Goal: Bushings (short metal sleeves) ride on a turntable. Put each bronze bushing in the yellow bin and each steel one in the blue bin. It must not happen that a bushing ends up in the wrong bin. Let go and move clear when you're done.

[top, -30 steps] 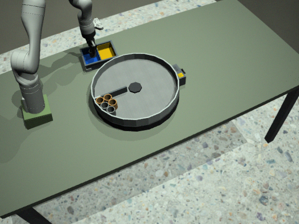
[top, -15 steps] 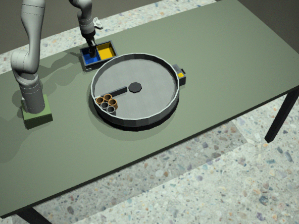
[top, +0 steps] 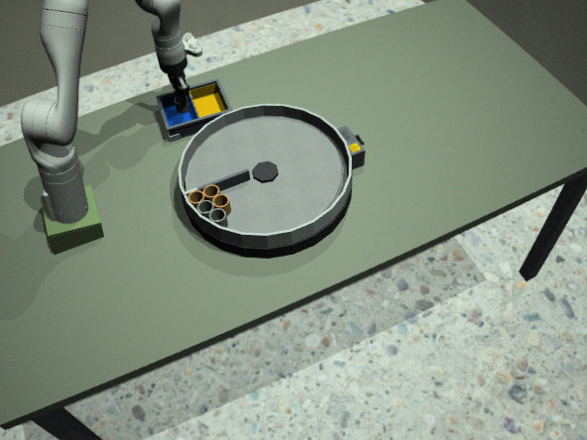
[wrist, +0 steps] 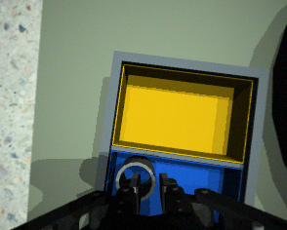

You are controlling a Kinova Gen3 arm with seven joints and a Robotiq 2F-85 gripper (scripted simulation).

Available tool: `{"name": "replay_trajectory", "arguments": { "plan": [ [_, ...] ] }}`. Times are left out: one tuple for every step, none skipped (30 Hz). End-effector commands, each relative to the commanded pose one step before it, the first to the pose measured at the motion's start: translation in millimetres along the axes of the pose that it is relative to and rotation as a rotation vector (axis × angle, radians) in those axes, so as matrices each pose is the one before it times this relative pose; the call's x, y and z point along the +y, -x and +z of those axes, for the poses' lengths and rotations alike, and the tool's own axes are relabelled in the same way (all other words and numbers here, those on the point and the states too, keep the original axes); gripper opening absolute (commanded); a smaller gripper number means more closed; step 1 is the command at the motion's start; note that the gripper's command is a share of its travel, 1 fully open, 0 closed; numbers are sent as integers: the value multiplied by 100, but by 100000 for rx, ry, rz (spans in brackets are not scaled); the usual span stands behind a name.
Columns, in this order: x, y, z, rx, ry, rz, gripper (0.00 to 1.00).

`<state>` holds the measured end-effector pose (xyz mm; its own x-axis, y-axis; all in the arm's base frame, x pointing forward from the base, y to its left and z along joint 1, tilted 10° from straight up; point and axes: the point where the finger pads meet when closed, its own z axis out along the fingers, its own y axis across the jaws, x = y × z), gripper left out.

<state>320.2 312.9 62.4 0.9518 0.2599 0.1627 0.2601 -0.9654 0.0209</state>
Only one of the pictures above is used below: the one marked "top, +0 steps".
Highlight grey round turntable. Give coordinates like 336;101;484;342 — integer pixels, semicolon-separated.
178;104;365;259

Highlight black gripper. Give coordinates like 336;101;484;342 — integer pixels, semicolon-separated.
159;55;189;105

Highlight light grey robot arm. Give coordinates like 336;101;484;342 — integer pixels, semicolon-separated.
21;0;203;224

